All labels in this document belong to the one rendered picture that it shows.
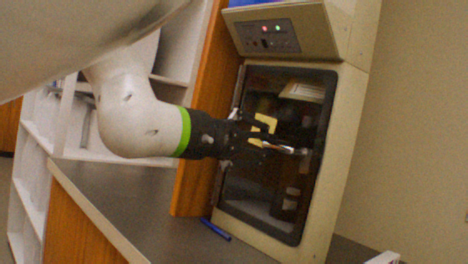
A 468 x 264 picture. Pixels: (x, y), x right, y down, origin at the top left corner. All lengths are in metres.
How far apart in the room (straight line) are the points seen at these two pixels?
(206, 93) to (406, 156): 0.62
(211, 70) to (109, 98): 0.47
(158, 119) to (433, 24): 0.92
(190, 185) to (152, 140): 0.48
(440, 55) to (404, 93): 0.16
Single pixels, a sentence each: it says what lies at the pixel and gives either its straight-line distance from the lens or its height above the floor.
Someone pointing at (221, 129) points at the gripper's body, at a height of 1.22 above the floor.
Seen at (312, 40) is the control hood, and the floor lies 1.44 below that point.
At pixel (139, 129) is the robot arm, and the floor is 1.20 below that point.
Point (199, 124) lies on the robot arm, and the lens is 0.62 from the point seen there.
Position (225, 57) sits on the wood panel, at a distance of 1.03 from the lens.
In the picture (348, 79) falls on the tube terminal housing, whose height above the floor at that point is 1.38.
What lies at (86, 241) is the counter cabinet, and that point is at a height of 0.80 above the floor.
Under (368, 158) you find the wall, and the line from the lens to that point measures 1.21.
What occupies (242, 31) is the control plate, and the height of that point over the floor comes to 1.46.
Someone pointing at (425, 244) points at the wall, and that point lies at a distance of 1.15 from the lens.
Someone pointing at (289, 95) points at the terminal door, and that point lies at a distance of 0.85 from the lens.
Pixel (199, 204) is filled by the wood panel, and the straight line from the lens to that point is 1.06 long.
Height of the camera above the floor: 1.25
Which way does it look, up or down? 3 degrees down
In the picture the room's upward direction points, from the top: 12 degrees clockwise
